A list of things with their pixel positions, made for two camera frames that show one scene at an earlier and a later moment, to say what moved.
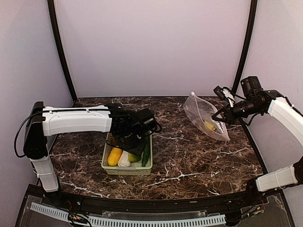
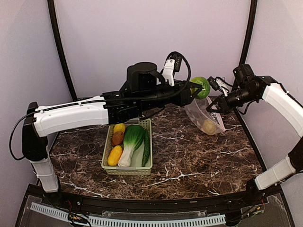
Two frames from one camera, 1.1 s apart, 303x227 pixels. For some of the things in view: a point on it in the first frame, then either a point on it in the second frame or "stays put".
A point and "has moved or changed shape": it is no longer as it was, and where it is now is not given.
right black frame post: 248,43 stays put
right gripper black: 229,117 -> 224,107
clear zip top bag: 203,114 has moved or changed shape
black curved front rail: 204,203 stays put
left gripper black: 138,151 -> 184,96
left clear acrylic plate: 33,218 stays put
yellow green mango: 133,158 -> 205,90
